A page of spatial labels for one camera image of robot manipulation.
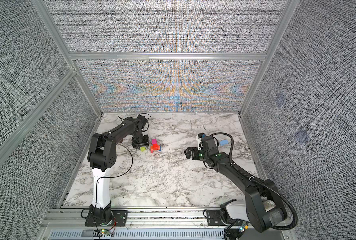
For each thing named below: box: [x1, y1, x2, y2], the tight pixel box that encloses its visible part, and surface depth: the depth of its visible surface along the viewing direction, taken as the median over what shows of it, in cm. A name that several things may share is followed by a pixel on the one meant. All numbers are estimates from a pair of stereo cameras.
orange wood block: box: [150, 145, 161, 151], surface depth 97 cm
